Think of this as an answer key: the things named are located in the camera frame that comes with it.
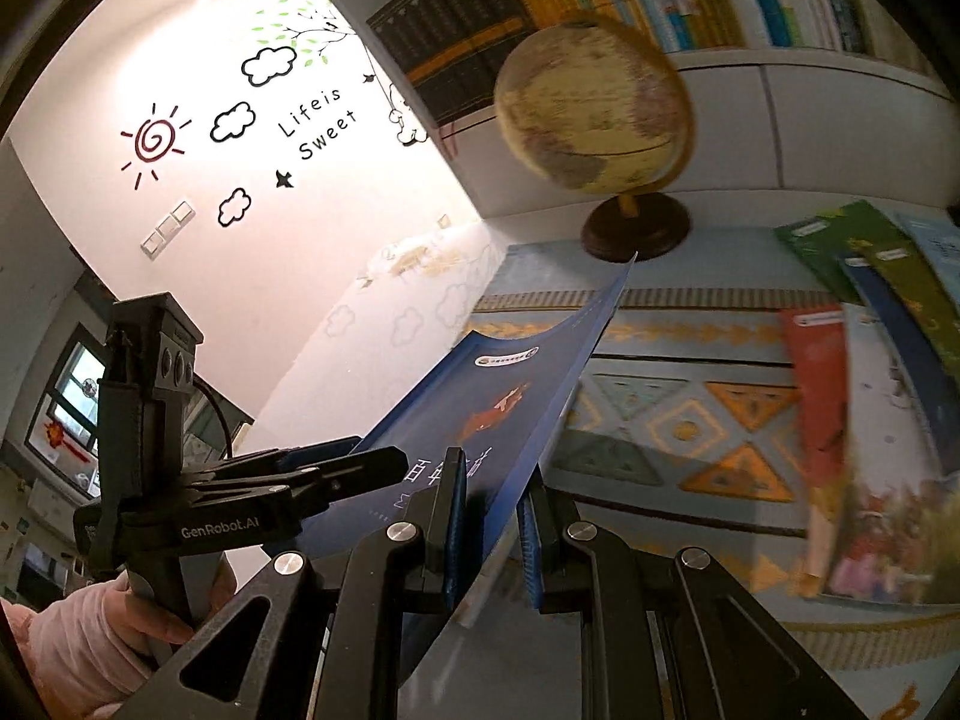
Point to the white rabbit hill book three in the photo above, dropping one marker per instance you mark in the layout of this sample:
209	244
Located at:
892	543

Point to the olive green book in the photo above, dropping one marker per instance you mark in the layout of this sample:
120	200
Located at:
912	279

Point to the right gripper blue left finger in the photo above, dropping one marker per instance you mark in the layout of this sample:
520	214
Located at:
438	511

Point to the light blue poetry book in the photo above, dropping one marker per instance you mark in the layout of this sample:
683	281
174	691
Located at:
940	244

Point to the patterned blue table runner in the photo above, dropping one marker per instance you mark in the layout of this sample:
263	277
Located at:
684	431

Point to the dark blue fairy tale book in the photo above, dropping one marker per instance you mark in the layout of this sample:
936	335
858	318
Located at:
501	401

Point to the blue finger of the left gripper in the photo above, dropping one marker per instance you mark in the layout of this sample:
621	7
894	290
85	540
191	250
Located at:
312	488
287	460

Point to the left hand pink sleeve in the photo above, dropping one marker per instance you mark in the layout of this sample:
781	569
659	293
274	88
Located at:
87	654

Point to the dark green book at back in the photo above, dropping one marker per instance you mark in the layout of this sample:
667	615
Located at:
825	240

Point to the red orange illustrated book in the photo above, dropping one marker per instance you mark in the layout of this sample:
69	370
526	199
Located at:
817	348

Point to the antique yellow desk globe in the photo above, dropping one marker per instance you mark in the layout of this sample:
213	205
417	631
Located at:
593	106

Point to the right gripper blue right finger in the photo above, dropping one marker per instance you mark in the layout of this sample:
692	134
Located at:
550	564

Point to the white bookshelf with books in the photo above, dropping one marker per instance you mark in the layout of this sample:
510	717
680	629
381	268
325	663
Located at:
827	97

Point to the blue eagle fable book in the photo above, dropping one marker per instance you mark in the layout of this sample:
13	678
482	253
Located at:
933	391

